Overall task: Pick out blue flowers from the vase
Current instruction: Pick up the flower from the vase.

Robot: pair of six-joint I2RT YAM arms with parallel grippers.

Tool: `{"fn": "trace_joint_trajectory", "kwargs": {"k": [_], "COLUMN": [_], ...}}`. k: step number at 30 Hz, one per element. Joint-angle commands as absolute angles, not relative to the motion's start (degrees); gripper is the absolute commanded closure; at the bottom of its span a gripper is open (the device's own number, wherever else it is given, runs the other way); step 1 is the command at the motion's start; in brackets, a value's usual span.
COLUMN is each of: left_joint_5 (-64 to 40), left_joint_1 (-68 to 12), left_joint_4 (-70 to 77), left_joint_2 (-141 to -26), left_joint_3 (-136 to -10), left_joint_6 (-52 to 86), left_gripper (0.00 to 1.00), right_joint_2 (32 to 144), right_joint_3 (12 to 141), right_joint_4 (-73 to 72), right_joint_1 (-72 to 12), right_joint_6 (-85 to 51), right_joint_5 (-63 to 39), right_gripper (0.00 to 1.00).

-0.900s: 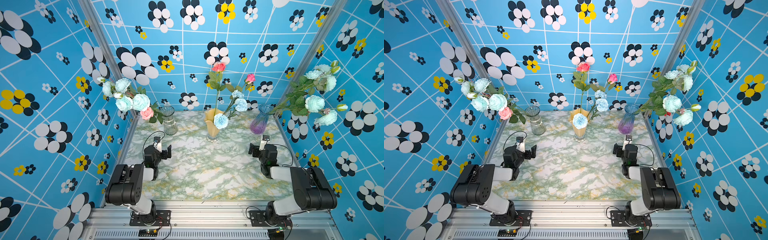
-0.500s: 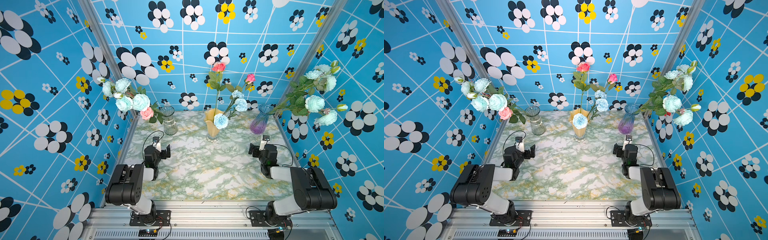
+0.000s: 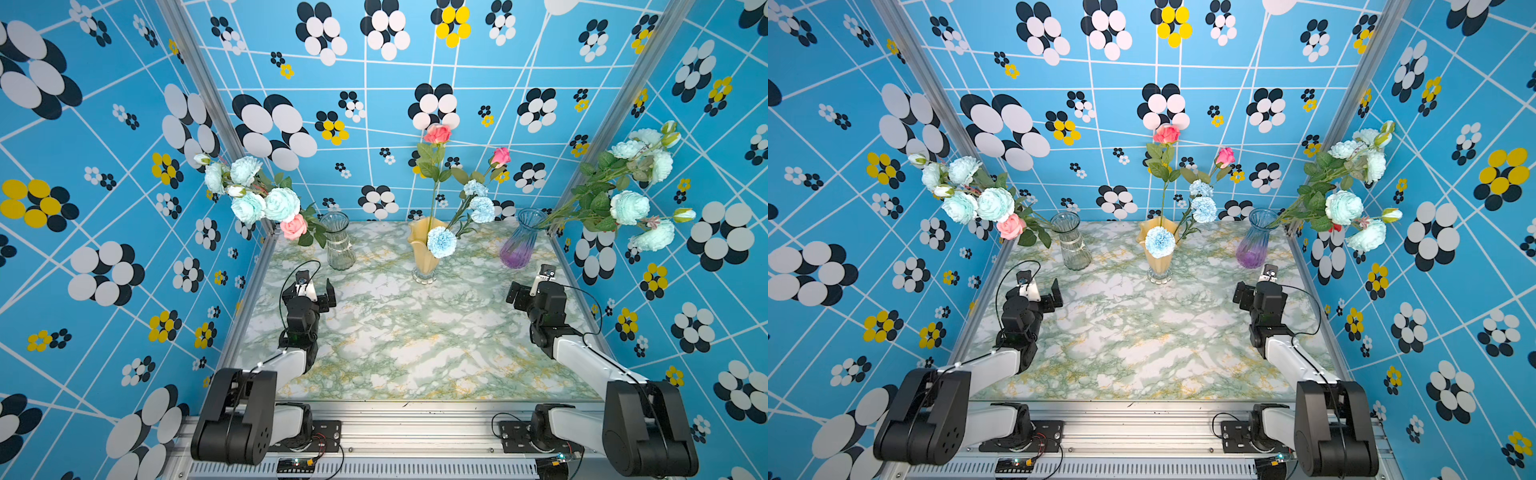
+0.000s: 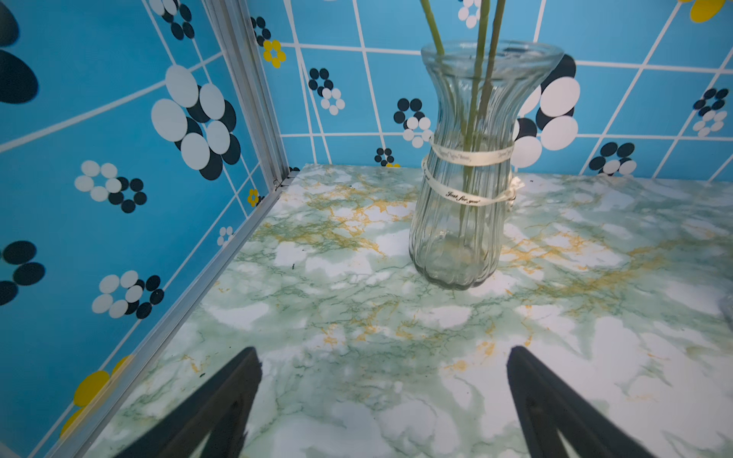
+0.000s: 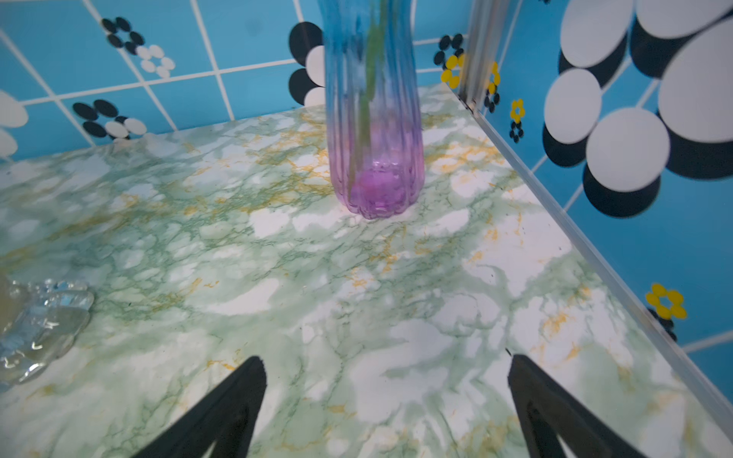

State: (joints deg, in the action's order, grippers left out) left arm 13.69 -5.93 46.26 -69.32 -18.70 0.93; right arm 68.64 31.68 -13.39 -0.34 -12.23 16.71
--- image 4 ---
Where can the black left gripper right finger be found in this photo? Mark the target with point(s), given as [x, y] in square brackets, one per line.
[551, 414]

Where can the aluminium frame post left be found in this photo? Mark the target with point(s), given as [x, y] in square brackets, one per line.
[231, 24]

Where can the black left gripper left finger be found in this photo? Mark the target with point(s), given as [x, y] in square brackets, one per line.
[215, 416]

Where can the clear ribbed glass vase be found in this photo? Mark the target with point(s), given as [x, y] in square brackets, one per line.
[456, 234]

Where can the pink rose stem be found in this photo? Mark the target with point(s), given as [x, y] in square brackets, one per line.
[488, 87]

